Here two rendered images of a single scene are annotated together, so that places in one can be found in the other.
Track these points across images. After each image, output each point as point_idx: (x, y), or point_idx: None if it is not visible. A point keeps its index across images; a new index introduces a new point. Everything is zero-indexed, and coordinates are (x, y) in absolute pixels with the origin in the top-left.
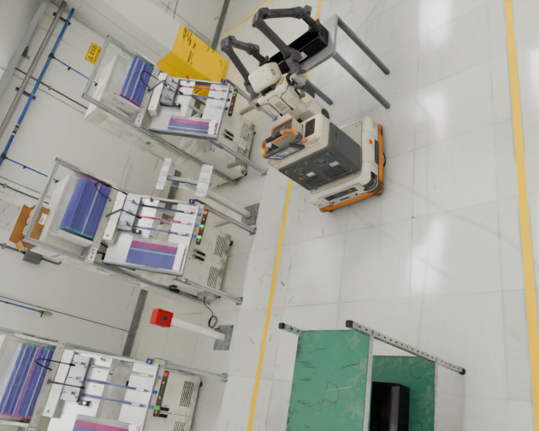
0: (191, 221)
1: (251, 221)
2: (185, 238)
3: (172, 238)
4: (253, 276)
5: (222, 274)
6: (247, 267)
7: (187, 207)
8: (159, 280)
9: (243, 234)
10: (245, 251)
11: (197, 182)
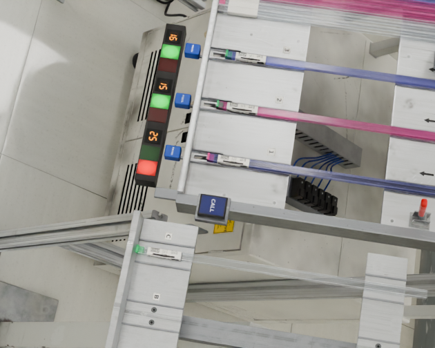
0: (212, 121)
1: None
2: (233, 42)
3: (291, 41)
4: None
5: (125, 114)
6: (16, 94)
7: (234, 188)
8: (346, 32)
9: (39, 257)
10: (25, 168)
11: (194, 326)
